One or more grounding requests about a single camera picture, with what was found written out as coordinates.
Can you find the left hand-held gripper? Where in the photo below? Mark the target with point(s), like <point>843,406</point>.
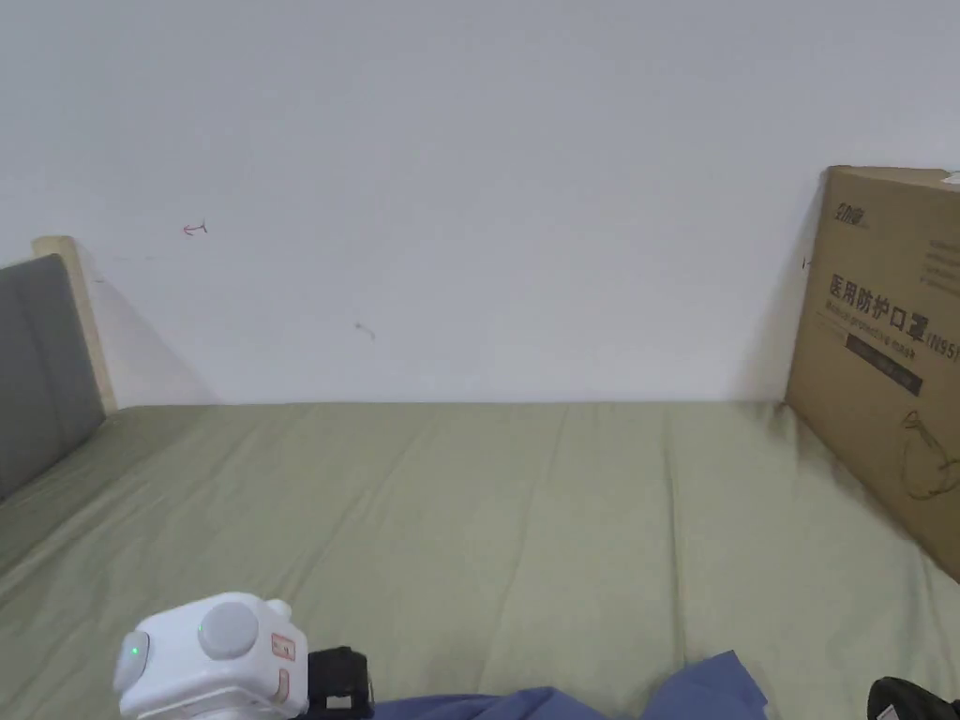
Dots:
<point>225,660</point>

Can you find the brown cardboard carton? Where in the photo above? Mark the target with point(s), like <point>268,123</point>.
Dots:
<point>885,345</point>

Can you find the blue garment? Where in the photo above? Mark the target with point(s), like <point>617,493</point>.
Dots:
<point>675,694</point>

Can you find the bed with pale green sheet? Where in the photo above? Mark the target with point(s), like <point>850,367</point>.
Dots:
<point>480,525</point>

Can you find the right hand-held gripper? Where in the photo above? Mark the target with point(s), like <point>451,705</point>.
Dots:
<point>911,701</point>

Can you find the grey padded headboard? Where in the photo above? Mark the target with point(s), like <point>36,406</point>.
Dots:
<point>41,360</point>

